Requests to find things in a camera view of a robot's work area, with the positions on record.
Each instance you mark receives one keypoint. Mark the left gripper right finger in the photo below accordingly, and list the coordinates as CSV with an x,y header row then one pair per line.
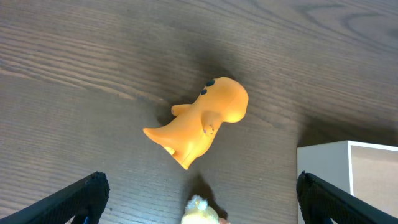
x,y
323,203

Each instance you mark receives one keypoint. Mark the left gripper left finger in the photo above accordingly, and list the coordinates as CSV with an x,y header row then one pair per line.
x,y
81,202

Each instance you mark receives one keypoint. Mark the white cardboard box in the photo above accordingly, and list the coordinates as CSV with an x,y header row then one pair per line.
x,y
365,171

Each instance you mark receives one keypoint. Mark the yellow plush duck toy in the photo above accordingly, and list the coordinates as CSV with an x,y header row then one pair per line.
x,y
198,211

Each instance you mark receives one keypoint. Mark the orange rubber dinosaur toy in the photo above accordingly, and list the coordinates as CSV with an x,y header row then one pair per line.
x,y
190,134

